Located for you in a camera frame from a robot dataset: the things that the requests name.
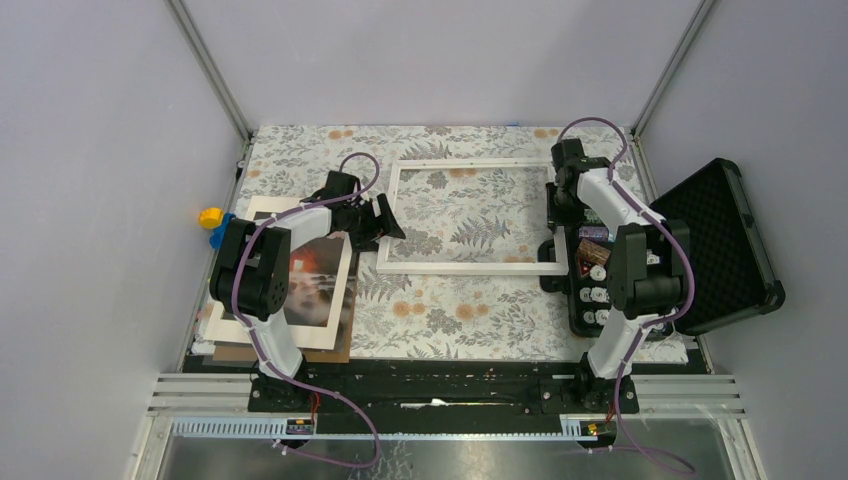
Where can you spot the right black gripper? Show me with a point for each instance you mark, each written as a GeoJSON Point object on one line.
{"type": "Point", "coordinates": [554, 217]}

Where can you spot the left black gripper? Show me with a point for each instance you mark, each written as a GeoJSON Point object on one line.
{"type": "Point", "coordinates": [366, 241]}

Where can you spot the white picture frame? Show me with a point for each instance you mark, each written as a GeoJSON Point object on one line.
{"type": "Point", "coordinates": [385, 266]}

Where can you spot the sunset photo with white mat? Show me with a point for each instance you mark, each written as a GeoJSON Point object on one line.
{"type": "Point", "coordinates": [322, 256]}

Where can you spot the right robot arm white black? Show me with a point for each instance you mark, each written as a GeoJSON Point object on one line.
{"type": "Point", "coordinates": [649, 279]}

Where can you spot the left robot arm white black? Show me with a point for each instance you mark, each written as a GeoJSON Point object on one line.
{"type": "Point", "coordinates": [250, 277]}

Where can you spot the brown playing card box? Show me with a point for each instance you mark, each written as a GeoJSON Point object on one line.
{"type": "Point", "coordinates": [592, 252]}

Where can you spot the brown backing board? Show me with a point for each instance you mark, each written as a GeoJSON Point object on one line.
{"type": "Point", "coordinates": [318, 354]}

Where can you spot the yellow blue toy car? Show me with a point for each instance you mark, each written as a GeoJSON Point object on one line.
{"type": "Point", "coordinates": [216, 221]}

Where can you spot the black foam lined case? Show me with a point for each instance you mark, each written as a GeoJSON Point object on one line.
{"type": "Point", "coordinates": [734, 277]}

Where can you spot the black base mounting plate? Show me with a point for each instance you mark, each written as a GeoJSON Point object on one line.
{"type": "Point", "coordinates": [441, 397]}

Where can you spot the aluminium rail frame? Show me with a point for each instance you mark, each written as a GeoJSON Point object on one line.
{"type": "Point", "coordinates": [228, 406]}

